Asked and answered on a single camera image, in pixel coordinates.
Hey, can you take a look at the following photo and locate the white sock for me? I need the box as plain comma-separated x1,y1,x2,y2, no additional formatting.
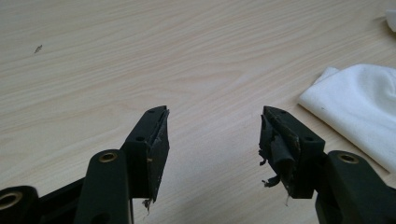
385,8,396,33
298,63,396,174

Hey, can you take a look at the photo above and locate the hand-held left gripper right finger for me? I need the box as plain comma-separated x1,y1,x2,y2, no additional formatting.
258,105,327,200

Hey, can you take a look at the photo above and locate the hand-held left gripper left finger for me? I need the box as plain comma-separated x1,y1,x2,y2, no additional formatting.
120,105,171,203

